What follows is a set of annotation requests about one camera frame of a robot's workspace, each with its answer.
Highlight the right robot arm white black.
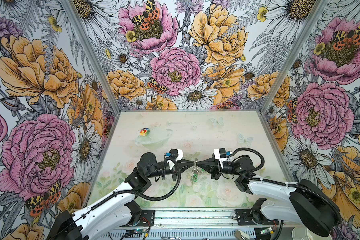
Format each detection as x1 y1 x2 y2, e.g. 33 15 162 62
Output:
196 155 341 237

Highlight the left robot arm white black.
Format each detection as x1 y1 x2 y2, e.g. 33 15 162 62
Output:
47 149 194 240

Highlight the colourful small toy ball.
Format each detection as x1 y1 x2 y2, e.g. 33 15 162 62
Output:
140 128 150 137

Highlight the white tape roll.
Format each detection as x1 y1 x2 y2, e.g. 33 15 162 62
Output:
234 230 250 240

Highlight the white paper cup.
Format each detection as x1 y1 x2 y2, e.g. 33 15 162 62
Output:
292 227 332 240

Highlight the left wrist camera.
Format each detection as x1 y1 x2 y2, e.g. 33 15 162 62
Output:
164 149 184 170

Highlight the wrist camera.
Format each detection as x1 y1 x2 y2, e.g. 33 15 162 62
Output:
214 148 232 169
164 149 184 170

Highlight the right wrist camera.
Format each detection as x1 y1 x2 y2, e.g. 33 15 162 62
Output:
214 148 232 169

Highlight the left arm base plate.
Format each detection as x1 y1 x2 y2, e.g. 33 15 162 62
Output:
128 210 156 227

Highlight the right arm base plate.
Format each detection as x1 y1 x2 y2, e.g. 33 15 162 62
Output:
231 209 279 226

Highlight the aluminium front rail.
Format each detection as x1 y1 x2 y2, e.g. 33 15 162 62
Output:
107 207 319 232

